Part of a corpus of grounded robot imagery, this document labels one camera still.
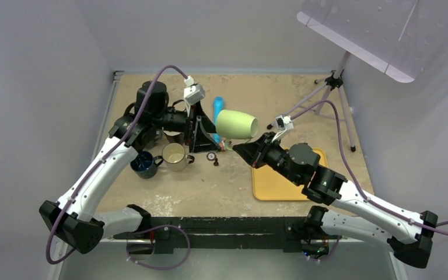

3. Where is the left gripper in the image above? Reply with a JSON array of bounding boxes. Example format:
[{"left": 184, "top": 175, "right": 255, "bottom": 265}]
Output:
[{"left": 152, "top": 100, "right": 221, "bottom": 153}]

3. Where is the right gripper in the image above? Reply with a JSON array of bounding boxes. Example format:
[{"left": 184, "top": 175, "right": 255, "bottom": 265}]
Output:
[{"left": 233, "top": 131, "right": 302, "bottom": 185}]

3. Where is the light green ceramic mug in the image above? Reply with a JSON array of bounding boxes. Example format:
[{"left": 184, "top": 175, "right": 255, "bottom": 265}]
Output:
[{"left": 215, "top": 110, "right": 258, "bottom": 150}]

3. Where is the black ceramic mug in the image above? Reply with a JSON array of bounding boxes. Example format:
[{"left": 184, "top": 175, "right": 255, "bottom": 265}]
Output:
[{"left": 163, "top": 131, "right": 185, "bottom": 145}]

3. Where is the cream white ceramic mug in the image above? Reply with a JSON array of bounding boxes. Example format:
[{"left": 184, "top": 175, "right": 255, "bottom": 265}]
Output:
[{"left": 162, "top": 143, "right": 195, "bottom": 172}]

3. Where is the dark blue ceramic mug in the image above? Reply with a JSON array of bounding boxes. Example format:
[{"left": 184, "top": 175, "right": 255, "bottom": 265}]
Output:
[{"left": 130, "top": 151, "right": 163, "bottom": 179}]

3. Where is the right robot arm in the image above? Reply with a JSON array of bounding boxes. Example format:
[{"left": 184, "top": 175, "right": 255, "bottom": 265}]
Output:
[{"left": 232, "top": 132, "right": 438, "bottom": 268}]

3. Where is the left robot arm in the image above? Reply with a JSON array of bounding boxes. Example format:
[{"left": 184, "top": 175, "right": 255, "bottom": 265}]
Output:
[{"left": 39, "top": 81, "right": 220, "bottom": 254}]

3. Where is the blue toy microphone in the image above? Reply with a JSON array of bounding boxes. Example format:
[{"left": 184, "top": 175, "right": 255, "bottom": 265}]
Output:
[{"left": 213, "top": 96, "right": 224, "bottom": 144}]

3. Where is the yellow plastic tray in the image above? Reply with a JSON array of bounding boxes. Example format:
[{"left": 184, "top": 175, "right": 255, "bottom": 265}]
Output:
[{"left": 251, "top": 165, "right": 309, "bottom": 201}]

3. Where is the translucent perforated panel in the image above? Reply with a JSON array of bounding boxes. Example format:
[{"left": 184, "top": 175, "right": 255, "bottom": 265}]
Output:
[{"left": 297, "top": 0, "right": 448, "bottom": 83}]

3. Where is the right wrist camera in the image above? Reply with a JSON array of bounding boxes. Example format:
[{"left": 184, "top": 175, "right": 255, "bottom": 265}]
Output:
[{"left": 272, "top": 115, "right": 294, "bottom": 141}]

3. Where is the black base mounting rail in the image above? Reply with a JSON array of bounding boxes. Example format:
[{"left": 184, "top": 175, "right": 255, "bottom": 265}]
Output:
[{"left": 114, "top": 216, "right": 337, "bottom": 254}]

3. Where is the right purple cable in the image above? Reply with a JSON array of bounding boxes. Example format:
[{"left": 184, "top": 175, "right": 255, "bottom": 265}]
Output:
[{"left": 289, "top": 99, "right": 448, "bottom": 264}]

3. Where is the purple cable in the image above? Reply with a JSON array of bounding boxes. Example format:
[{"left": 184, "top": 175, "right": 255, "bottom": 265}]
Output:
[
  {"left": 289, "top": 99, "right": 448, "bottom": 264},
  {"left": 45, "top": 65, "right": 191, "bottom": 271}
]

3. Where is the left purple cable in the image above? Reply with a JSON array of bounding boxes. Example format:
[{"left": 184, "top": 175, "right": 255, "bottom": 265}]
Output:
[{"left": 45, "top": 65, "right": 191, "bottom": 271}]

